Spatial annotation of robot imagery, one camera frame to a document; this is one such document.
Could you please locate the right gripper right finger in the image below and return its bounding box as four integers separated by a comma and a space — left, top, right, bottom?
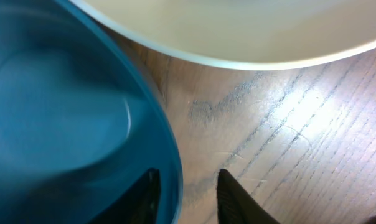
217, 169, 279, 224

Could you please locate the large dark blue bowl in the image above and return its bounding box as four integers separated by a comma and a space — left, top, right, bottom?
0, 1, 183, 223

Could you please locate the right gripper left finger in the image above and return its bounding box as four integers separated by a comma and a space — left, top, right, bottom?
90, 169, 161, 224

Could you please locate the large cream bowl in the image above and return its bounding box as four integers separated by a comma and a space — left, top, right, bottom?
75, 0, 376, 70

